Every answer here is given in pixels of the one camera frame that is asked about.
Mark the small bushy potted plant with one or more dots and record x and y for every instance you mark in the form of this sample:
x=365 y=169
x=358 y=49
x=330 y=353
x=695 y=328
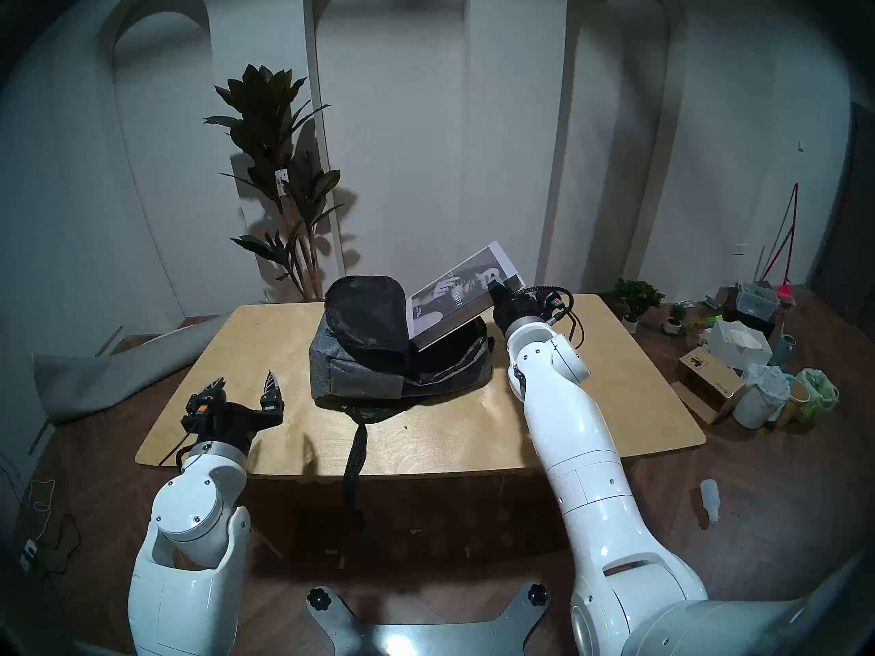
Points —
x=639 y=296

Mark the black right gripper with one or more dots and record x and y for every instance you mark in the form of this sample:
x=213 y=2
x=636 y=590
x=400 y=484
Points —
x=523 y=309

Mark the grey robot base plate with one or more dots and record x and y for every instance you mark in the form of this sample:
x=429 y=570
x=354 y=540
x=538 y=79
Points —
x=424 y=637

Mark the pink brush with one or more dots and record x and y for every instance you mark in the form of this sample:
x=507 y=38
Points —
x=785 y=291

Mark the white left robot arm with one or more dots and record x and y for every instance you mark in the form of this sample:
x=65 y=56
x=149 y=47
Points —
x=191 y=525

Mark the black white portrait book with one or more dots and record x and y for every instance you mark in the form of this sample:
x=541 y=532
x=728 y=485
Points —
x=454 y=299

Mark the red pole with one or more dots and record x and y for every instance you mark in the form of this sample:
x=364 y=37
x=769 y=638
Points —
x=791 y=224

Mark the brown cardboard box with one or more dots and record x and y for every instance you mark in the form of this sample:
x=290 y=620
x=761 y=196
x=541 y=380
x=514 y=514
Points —
x=711 y=381

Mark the white bagged waste bin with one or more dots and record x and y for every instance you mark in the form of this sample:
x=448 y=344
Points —
x=762 y=395

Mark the grey black backpack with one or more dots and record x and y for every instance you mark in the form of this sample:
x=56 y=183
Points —
x=355 y=361

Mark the rolled grey mat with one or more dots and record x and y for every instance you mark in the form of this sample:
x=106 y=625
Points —
x=102 y=378

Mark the clear plastic storage box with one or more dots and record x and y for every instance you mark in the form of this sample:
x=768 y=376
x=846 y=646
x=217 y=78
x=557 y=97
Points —
x=757 y=301

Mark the black base plate knob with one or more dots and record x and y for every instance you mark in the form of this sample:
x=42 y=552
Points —
x=318 y=599
x=538 y=594

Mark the white tissue box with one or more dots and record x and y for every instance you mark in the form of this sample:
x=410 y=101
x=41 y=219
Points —
x=738 y=344

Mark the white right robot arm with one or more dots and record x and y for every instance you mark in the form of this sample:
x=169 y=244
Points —
x=581 y=443

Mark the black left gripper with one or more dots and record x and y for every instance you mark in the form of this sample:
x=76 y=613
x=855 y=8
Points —
x=229 y=419

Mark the white power strip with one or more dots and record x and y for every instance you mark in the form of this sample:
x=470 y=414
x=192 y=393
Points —
x=26 y=553

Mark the tall dark leafy plant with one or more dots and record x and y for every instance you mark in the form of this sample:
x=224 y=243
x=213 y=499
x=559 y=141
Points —
x=263 y=108

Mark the tiny potted plant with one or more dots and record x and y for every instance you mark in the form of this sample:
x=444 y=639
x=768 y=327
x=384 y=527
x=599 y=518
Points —
x=675 y=318

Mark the brown paper cup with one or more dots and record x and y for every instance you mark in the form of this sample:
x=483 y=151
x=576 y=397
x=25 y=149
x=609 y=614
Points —
x=793 y=402

